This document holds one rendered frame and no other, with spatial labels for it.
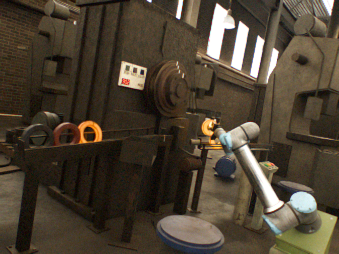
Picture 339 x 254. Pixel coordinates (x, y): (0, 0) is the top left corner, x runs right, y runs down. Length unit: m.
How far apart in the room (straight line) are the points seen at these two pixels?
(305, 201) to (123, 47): 1.64
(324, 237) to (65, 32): 5.68
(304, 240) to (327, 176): 1.80
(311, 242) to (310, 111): 2.48
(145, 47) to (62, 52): 4.17
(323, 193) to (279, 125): 1.37
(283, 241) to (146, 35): 1.84
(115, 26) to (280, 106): 3.24
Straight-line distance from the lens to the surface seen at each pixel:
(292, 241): 2.26
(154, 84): 2.29
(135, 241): 2.17
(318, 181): 3.96
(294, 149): 4.70
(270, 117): 4.91
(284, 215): 2.05
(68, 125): 1.88
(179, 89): 2.39
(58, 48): 6.49
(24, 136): 1.76
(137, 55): 2.36
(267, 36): 11.70
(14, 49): 8.28
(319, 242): 2.25
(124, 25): 2.30
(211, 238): 1.39
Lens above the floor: 0.99
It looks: 5 degrees down
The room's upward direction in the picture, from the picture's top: 10 degrees clockwise
